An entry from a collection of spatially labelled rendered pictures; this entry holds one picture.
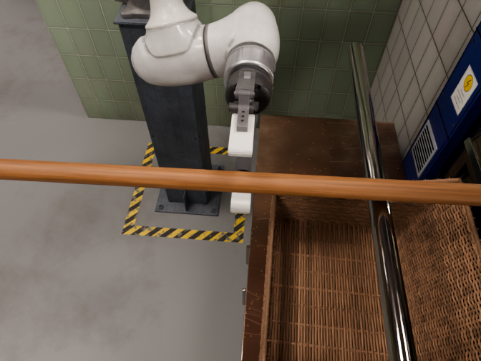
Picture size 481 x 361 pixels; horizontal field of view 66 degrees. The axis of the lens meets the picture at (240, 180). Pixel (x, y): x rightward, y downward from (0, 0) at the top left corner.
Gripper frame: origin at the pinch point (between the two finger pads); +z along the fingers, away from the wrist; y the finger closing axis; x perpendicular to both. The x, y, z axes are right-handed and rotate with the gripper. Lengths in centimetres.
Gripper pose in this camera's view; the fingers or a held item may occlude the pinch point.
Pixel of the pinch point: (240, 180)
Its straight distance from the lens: 52.2
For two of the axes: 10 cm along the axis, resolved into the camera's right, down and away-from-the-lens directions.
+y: 0.0, 5.9, 8.1
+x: -10.0, -0.6, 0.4
